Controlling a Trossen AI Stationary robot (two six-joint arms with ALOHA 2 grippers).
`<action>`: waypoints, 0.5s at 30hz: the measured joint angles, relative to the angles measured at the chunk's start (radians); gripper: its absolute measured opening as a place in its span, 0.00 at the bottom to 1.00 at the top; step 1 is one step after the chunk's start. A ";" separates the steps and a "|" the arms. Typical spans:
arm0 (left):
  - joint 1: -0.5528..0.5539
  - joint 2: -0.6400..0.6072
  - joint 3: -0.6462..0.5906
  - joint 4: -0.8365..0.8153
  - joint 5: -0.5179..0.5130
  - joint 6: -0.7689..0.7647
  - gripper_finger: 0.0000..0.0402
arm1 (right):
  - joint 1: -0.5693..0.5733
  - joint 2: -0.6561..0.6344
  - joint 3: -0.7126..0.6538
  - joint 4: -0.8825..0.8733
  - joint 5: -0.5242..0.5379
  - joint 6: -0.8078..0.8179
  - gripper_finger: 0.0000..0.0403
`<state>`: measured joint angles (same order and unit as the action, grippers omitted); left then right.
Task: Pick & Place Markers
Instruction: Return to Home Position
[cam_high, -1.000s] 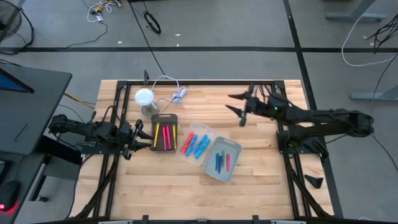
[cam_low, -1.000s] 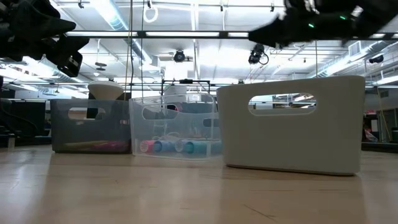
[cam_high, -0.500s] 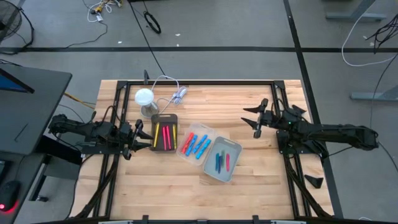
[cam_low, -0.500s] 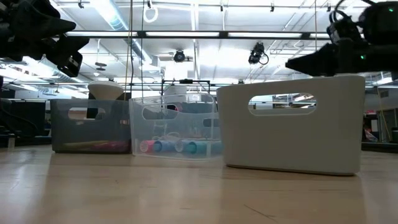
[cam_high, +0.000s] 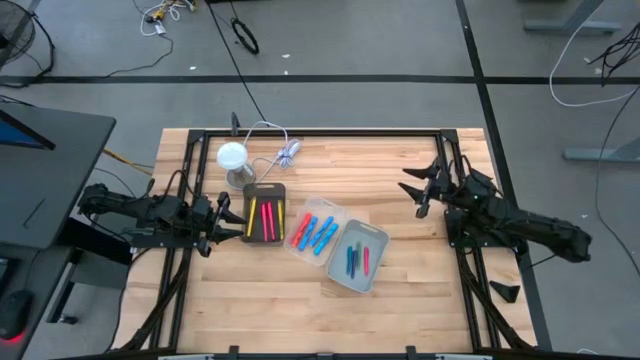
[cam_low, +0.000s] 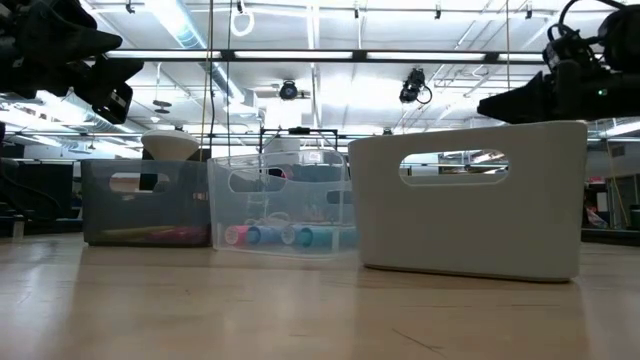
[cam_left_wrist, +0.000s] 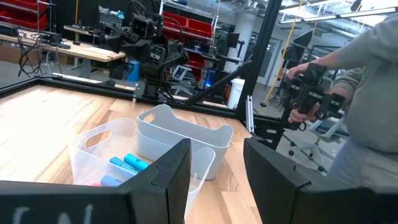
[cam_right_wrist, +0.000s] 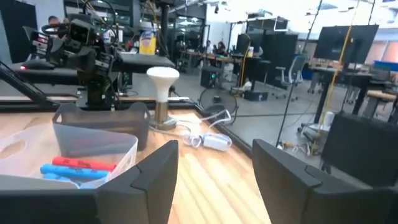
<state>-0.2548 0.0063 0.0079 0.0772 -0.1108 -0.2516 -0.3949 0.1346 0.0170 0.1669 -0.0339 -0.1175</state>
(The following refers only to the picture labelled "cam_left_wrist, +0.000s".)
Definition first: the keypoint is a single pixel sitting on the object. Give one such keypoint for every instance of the person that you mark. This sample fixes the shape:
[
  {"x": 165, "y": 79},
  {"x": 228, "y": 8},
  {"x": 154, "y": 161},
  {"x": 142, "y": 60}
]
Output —
[{"x": 373, "y": 109}]

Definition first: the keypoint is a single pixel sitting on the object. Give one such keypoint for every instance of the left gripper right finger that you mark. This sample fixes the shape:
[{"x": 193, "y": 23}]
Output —
[{"x": 311, "y": 205}]

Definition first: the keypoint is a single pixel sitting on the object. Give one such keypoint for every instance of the red storage bins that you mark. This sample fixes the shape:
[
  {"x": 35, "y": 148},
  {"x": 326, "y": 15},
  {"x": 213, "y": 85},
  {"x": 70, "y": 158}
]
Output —
[
  {"x": 199, "y": 28},
  {"x": 25, "y": 18}
]

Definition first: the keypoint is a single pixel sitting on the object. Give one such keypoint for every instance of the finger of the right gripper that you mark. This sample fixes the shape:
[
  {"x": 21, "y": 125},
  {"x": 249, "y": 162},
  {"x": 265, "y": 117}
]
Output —
[
  {"x": 178, "y": 56},
  {"x": 114, "y": 43}
]

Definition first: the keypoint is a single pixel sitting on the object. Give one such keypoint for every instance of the cyan Sharpie marker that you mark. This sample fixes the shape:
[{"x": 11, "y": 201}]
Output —
[{"x": 136, "y": 161}]

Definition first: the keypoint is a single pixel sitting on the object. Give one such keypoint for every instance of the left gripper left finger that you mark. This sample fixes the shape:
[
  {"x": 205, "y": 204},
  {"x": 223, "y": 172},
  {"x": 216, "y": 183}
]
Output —
[{"x": 93, "y": 205}]

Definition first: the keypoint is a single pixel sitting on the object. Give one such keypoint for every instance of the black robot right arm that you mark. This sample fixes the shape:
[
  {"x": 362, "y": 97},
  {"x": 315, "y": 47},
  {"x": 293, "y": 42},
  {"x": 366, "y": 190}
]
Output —
[{"x": 154, "y": 84}]

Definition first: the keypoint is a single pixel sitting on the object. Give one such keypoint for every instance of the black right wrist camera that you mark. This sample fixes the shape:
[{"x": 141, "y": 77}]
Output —
[{"x": 141, "y": 27}]

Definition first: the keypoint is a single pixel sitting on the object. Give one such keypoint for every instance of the black metal frame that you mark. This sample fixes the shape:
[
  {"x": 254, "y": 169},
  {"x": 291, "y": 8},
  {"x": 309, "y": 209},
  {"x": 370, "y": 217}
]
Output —
[{"x": 264, "y": 37}]

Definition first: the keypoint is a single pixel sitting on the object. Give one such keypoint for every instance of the clear plastic bin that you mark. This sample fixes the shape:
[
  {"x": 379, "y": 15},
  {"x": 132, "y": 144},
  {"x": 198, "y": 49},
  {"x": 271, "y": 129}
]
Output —
[{"x": 93, "y": 155}]

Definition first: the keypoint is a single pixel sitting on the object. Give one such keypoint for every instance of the silver metal bracket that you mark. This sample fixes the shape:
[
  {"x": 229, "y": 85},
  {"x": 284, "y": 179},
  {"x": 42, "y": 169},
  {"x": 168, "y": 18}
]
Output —
[{"x": 248, "y": 113}]

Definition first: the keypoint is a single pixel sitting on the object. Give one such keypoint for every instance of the thick blue marker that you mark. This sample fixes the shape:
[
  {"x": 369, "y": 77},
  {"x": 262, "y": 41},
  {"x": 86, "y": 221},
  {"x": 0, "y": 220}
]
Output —
[{"x": 110, "y": 180}]

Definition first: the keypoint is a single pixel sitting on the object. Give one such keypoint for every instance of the red marker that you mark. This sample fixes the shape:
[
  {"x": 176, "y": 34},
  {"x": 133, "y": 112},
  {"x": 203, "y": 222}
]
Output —
[{"x": 95, "y": 184}]

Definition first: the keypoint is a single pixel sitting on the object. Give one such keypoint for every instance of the white office chair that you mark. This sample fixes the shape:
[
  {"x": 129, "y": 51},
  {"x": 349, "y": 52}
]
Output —
[{"x": 306, "y": 146}]

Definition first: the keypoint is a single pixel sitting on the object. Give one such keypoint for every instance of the light blue marker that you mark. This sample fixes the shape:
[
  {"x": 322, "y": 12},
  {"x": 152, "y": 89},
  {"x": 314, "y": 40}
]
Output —
[{"x": 119, "y": 162}]

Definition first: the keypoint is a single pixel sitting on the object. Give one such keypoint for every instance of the light grey plastic bin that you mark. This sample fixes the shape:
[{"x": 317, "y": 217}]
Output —
[{"x": 186, "y": 137}]

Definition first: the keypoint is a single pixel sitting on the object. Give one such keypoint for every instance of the wooden workbench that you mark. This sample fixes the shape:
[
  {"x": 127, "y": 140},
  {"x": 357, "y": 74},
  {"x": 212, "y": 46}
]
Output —
[{"x": 93, "y": 53}]

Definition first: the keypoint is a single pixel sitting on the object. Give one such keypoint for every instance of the blue barrel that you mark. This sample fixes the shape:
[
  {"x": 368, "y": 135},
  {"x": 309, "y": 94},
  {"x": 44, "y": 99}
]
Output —
[{"x": 134, "y": 71}]

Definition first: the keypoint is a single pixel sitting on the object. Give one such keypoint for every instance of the white bucket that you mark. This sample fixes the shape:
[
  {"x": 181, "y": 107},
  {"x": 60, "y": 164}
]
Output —
[{"x": 235, "y": 93}]

